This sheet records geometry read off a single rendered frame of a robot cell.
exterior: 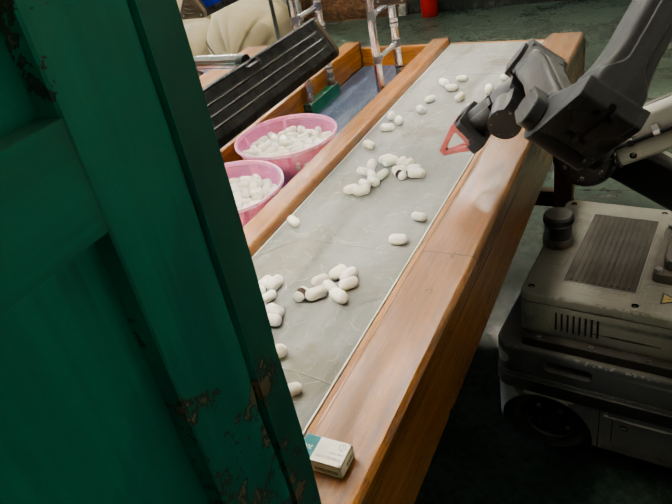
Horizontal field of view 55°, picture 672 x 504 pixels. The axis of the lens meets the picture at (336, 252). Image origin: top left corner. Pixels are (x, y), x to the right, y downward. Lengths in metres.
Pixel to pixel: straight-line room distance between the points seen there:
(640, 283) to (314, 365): 0.81
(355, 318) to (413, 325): 0.11
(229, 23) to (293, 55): 3.26
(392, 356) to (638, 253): 0.84
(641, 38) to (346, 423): 0.55
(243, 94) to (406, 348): 0.44
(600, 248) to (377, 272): 0.67
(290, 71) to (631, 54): 0.54
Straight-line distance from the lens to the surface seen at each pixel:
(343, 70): 2.25
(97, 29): 0.31
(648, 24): 0.77
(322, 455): 0.78
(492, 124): 1.13
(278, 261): 1.19
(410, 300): 0.99
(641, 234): 1.67
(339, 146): 1.54
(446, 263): 1.06
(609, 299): 1.46
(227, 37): 4.34
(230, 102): 0.96
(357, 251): 1.17
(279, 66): 1.07
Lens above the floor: 1.37
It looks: 32 degrees down
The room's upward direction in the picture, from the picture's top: 12 degrees counter-clockwise
